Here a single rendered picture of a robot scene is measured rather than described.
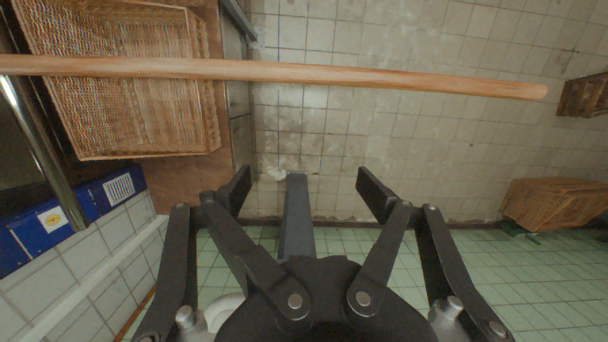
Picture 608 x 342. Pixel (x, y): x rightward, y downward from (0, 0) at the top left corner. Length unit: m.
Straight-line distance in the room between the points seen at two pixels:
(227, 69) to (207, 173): 0.87
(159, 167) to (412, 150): 1.93
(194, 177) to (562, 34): 2.93
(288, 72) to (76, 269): 1.17
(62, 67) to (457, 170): 2.40
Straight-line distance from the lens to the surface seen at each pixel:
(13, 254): 1.07
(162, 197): 1.37
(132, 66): 0.41
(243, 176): 0.19
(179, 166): 1.21
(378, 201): 0.18
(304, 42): 1.57
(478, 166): 2.44
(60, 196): 0.67
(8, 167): 1.06
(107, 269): 1.33
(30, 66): 0.52
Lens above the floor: 1.52
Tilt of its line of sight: 67 degrees down
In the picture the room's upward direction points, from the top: 174 degrees clockwise
